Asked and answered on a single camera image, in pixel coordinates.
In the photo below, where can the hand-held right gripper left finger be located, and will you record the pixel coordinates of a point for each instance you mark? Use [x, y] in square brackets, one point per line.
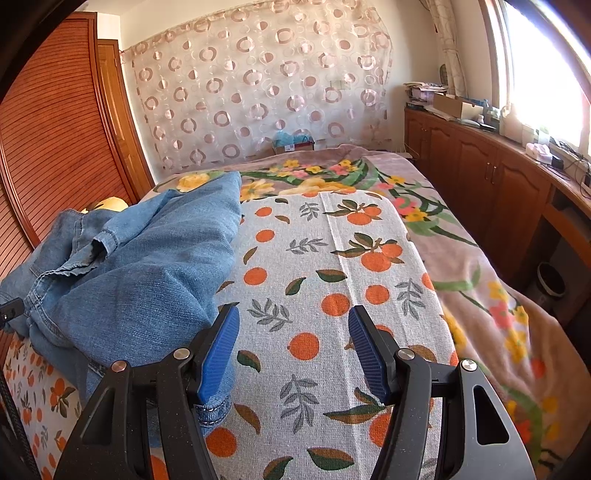
[219, 355]

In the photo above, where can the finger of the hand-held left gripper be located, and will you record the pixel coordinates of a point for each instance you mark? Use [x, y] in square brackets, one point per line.
[11, 314]

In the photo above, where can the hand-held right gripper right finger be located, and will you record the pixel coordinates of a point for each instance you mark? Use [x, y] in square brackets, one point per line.
[369, 355]

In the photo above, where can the light blue jeans pants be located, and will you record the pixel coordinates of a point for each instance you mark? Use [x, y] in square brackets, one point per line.
[152, 277]

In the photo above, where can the orange-print bed sheet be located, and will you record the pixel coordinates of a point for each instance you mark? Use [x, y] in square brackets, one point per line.
[314, 277]

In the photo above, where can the floral blanket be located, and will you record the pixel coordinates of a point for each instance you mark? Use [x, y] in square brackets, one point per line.
[485, 286]

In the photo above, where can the yellow plush toy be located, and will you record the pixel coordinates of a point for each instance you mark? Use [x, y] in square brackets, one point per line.
[108, 204]

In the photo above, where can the wooden slatted wardrobe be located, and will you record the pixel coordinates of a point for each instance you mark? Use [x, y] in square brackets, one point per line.
[55, 138]

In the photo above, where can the metal trash bin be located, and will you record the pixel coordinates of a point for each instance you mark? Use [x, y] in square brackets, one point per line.
[551, 281]

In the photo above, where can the wooden cabinet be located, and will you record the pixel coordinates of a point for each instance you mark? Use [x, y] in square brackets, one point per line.
[480, 184]

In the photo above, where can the open cardboard box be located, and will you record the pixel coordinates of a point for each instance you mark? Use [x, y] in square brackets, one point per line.
[455, 107]

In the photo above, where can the white tissue pack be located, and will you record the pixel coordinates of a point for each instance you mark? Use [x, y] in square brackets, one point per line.
[539, 152]

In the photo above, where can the stack of papers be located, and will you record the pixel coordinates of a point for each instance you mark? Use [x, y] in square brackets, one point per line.
[422, 92]

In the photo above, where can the small black box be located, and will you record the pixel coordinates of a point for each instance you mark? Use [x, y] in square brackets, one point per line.
[557, 161]

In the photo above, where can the circle-patterned sheer curtain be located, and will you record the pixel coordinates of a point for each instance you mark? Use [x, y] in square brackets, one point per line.
[258, 83]

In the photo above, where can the blue flat box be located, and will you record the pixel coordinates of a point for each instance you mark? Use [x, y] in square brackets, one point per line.
[478, 102]

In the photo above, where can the patterned window curtain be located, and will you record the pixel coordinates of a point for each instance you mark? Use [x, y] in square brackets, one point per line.
[445, 46]

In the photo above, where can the wooden-framed window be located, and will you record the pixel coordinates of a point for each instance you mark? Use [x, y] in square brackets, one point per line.
[545, 69]

